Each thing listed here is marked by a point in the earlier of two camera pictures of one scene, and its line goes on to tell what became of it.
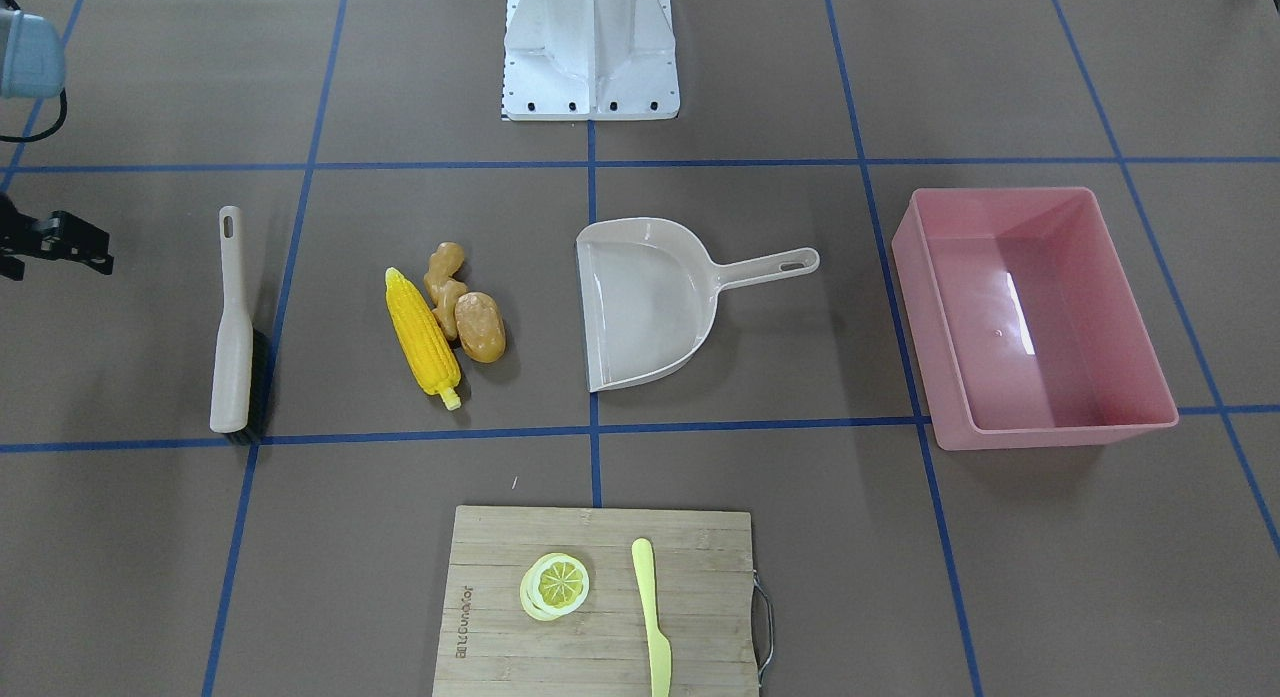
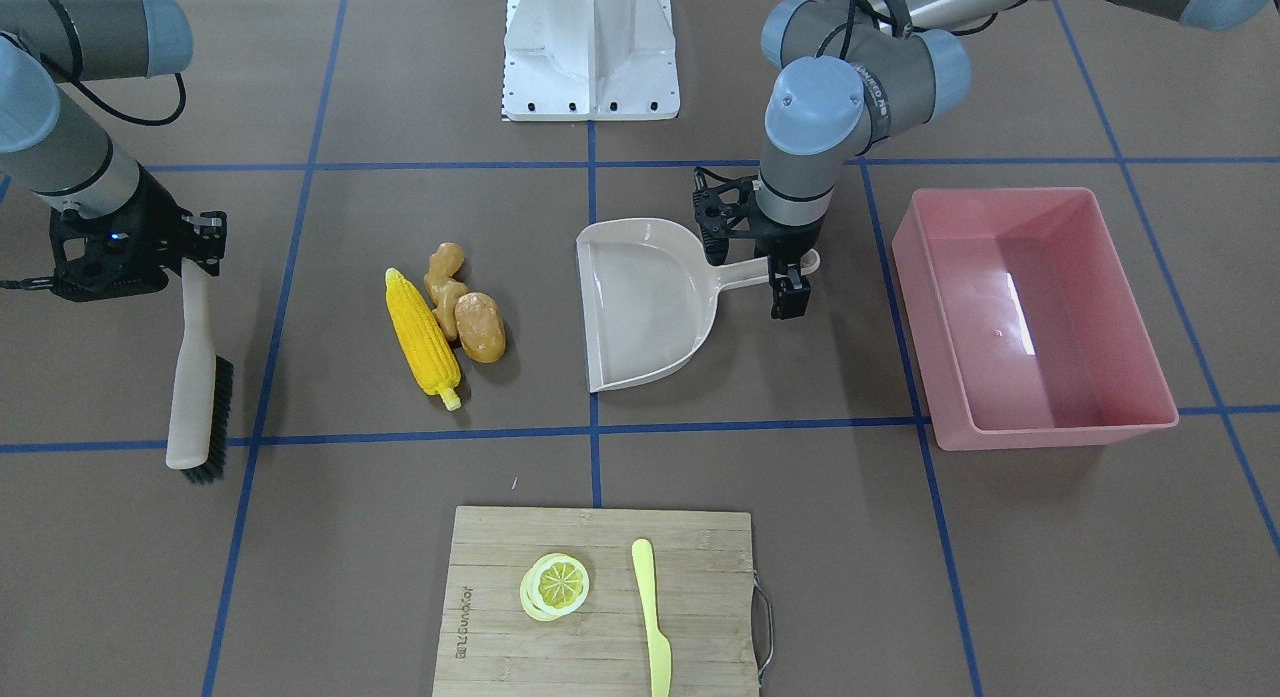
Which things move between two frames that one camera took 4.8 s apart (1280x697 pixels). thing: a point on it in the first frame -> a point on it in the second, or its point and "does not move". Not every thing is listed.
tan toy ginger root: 442,287 does not move
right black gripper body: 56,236 -> 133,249
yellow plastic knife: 660,653 does not move
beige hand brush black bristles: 240,394 -> 198,429
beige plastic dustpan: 649,288 does not move
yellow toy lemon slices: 555,584 does not move
